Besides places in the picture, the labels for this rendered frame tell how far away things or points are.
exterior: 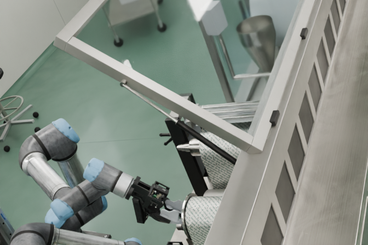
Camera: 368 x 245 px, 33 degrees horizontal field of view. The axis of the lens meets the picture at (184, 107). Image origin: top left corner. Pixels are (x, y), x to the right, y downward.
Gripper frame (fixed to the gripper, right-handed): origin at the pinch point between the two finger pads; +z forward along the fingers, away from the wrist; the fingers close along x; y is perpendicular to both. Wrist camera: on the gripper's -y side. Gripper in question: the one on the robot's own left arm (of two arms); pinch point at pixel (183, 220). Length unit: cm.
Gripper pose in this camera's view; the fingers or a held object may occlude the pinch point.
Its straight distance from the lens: 204.4
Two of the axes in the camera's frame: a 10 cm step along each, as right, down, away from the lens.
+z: 8.9, 4.5, -0.2
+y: 3.3, -6.7, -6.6
